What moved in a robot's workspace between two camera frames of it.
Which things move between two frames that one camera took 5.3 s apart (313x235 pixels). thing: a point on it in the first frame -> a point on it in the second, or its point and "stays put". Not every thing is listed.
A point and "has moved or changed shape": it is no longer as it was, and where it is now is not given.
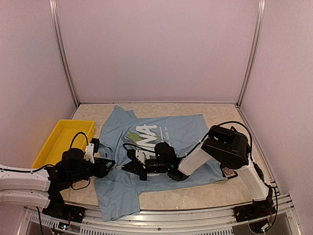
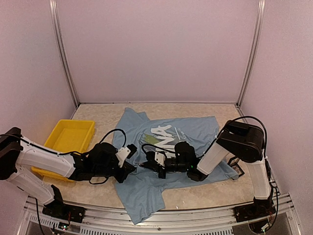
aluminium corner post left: x=53 y=4 stays put
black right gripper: x=135 y=167 -> x=155 y=167
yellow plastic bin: x=61 y=139 stays put
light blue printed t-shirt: x=118 y=193 has moved or changed shape
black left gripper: x=101 y=171 -> x=125 y=170
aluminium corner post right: x=255 y=52 stays put
